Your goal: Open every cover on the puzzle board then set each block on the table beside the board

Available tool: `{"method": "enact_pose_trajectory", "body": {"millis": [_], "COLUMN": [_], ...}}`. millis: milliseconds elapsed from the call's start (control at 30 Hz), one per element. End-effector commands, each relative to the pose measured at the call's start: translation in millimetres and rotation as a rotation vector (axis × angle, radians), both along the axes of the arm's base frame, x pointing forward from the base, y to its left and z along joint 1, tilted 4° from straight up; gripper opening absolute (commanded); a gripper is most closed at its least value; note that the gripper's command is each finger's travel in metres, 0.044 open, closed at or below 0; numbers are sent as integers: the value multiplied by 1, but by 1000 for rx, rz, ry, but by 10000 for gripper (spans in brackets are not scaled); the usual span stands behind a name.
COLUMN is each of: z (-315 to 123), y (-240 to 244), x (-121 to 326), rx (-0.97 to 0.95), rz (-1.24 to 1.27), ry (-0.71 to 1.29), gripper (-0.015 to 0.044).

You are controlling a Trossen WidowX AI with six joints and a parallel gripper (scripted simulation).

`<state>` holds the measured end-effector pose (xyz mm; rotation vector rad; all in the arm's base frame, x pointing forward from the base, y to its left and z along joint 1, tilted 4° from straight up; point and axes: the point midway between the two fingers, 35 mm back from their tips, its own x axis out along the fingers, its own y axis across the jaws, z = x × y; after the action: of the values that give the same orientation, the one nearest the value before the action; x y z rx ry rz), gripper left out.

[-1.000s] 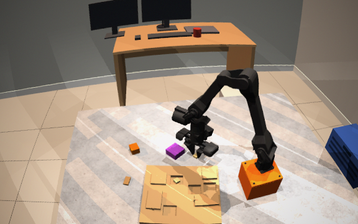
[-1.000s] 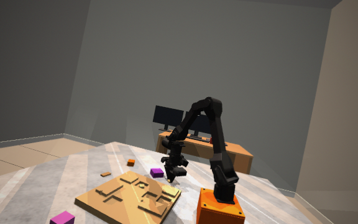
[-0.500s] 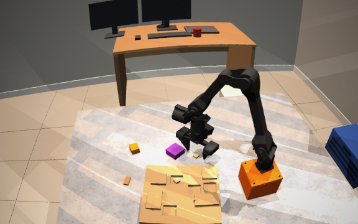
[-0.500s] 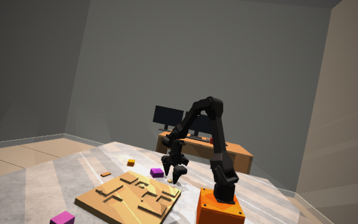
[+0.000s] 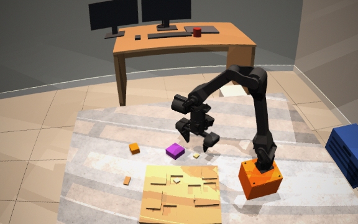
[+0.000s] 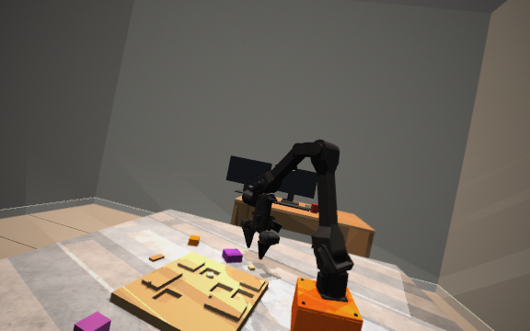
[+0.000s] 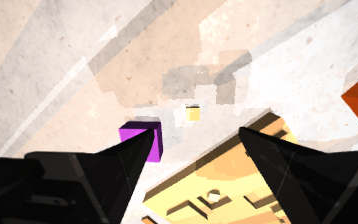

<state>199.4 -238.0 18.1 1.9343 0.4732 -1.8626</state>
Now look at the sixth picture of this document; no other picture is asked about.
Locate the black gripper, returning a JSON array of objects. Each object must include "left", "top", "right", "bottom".
[{"left": 240, "top": 210, "right": 280, "bottom": 260}]

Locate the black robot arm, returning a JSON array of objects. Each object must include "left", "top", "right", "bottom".
[{"left": 242, "top": 140, "right": 353, "bottom": 302}]

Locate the purple cube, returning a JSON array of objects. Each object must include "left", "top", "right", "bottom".
[{"left": 222, "top": 249, "right": 243, "bottom": 264}]

